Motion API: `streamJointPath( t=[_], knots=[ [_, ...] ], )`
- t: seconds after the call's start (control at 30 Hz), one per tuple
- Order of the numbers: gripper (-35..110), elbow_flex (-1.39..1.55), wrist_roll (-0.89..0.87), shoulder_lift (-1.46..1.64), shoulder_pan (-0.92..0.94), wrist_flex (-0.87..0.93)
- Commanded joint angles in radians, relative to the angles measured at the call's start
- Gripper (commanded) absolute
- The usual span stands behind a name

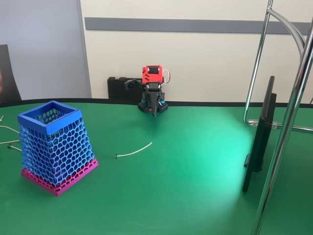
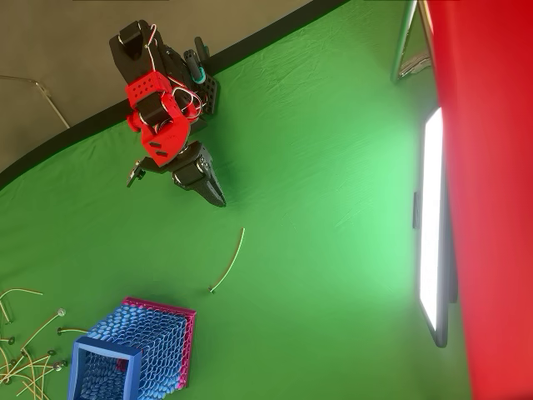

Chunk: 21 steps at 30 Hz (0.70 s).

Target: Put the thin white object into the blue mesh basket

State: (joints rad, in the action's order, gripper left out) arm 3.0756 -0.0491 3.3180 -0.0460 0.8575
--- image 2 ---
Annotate blue and pink mesh basket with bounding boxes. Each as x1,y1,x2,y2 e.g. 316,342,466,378
67,295,197,400

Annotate green cloth with black border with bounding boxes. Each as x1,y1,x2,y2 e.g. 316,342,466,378
0,0,474,400

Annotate white LED light panel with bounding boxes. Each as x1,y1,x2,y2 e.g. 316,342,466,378
411,106,459,349

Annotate large red blurred object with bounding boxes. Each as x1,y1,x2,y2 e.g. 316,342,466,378
423,0,533,400

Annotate red white servo cable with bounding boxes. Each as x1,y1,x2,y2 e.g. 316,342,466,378
171,86,205,123

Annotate black pegboard base plate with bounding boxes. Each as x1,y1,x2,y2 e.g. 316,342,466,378
189,73,221,118

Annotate black clamp with teal ring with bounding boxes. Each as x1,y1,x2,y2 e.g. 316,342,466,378
182,36,212,87

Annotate thin white floor cable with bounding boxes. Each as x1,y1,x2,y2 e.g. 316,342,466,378
0,74,71,129

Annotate chrome tube frame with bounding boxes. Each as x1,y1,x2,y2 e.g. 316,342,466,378
390,0,435,84

